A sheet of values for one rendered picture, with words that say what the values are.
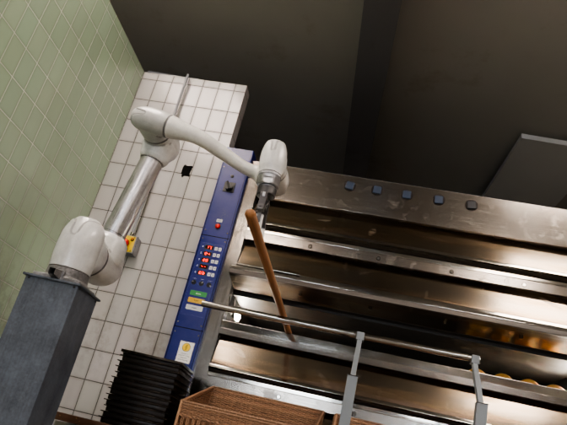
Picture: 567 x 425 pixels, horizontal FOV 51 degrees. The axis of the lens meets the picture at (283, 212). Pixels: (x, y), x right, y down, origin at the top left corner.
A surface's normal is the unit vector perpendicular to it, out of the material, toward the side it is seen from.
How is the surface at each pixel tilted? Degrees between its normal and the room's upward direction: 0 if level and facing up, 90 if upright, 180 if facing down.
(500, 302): 70
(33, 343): 90
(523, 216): 90
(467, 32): 180
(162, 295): 90
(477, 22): 180
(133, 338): 90
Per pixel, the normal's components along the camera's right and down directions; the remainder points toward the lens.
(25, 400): -0.04, -0.40
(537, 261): -0.01, -0.69
